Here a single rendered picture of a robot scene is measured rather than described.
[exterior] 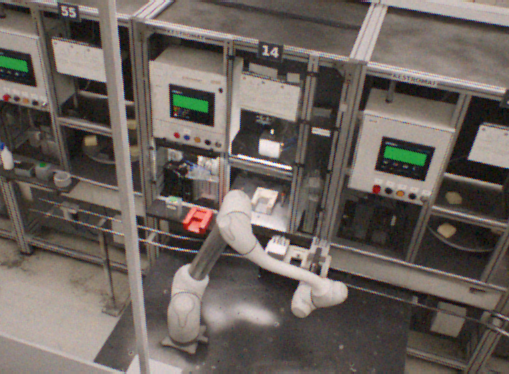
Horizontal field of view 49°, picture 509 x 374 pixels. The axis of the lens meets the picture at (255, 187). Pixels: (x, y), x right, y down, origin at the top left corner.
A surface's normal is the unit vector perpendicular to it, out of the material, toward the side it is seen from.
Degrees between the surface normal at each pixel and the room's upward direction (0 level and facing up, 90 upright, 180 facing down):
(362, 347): 0
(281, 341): 0
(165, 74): 90
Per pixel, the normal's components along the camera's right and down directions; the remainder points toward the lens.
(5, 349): -0.30, 0.59
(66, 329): 0.07, -0.77
